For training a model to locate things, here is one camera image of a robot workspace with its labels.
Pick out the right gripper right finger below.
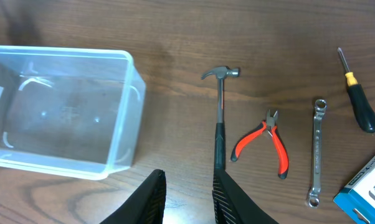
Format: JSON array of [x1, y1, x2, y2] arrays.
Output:
[[212, 169, 278, 224]]

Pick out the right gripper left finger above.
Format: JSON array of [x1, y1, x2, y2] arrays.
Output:
[[100, 169, 166, 224]]

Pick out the red handled cutting pliers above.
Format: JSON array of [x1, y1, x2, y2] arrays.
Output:
[[230, 110, 289, 179]]

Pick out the small claw hammer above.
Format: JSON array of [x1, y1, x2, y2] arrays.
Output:
[[201, 66, 240, 170]]

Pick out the black yellow screwdriver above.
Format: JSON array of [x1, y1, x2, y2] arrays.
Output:
[[337, 47, 375, 133]]

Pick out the silver ring spanner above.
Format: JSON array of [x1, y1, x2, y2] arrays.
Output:
[[307, 99, 327, 208]]

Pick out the clear plastic container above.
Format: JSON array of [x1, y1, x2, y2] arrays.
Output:
[[0, 45, 146, 180]]

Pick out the blue white product box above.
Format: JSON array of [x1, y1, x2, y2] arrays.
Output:
[[333, 156, 375, 224]]

